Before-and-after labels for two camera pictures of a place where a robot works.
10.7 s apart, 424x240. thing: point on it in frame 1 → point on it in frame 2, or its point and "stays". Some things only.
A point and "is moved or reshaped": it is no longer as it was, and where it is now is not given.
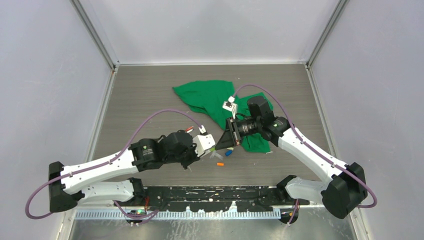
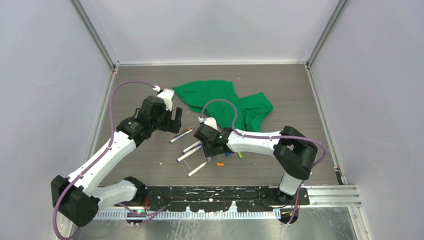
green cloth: [216, 99] stays
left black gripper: [193, 158] → [172, 126]
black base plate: [218, 198] stays
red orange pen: [189, 129] stays
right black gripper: [231, 137] → [207, 152]
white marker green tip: [209, 151] is moved or reshaped
